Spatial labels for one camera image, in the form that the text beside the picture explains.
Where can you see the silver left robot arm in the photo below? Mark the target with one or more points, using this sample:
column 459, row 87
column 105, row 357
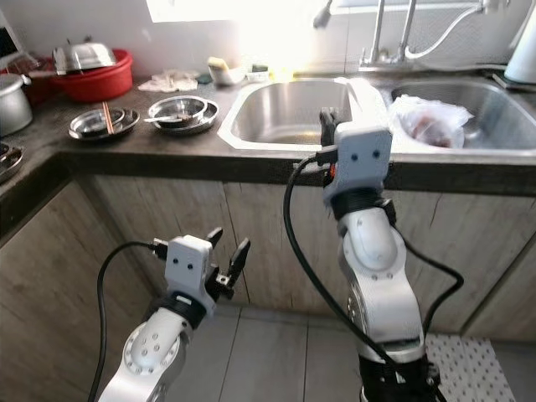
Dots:
column 155, row 360

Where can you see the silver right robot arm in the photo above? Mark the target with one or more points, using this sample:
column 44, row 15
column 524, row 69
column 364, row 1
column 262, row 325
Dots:
column 377, row 268

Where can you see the grey wood kitchen cabinet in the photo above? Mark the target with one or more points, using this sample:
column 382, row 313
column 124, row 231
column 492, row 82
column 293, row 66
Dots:
column 285, row 234

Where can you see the chrome kitchen faucet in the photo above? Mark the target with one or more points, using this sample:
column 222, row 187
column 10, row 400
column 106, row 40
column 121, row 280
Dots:
column 379, row 33

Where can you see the stainless steel double sink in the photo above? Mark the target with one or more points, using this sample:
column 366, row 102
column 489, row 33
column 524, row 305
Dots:
column 285, row 113

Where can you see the small clear plastic container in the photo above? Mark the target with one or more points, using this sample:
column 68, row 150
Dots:
column 258, row 74

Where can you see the clear plastic bag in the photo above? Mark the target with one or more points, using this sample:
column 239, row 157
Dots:
column 427, row 121

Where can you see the white plastic bowl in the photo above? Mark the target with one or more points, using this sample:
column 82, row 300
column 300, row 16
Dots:
column 228, row 79

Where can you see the wide stainless steel dish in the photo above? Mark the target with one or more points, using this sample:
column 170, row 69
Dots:
column 213, row 117

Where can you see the yellow green-backed sponge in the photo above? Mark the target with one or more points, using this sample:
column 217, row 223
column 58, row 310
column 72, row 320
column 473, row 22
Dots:
column 217, row 64

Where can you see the steel spoon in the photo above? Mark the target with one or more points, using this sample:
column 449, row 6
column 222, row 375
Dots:
column 157, row 120

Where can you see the green scouring pad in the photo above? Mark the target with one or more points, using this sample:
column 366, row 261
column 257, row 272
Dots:
column 201, row 79

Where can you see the small stainless steel bowl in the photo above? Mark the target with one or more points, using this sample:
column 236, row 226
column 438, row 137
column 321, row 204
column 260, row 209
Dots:
column 184, row 105

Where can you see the reddish wooden chopstick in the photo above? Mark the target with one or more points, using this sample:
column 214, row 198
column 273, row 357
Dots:
column 108, row 117

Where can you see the white crumpled cloth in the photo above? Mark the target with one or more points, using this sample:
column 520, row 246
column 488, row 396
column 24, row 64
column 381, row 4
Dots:
column 167, row 81

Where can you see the bright window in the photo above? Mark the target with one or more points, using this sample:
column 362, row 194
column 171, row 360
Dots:
column 201, row 10

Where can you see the large aluminium basin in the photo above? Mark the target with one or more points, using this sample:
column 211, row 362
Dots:
column 14, row 105

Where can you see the black tray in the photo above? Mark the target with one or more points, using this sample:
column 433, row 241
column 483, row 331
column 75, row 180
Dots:
column 502, row 82

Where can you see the white kettle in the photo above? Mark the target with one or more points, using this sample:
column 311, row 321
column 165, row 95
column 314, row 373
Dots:
column 521, row 50

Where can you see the steel pot lid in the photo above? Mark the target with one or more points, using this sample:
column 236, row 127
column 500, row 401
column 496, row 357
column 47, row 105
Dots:
column 84, row 57

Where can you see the white dotted floor mat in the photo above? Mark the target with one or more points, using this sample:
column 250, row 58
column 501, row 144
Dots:
column 465, row 368

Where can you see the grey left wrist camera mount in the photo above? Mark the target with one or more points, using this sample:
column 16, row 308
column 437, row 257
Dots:
column 188, row 264

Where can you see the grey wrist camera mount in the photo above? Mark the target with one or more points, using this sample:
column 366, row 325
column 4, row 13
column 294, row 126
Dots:
column 364, row 159
column 188, row 264

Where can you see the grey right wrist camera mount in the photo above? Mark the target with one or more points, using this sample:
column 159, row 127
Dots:
column 364, row 159

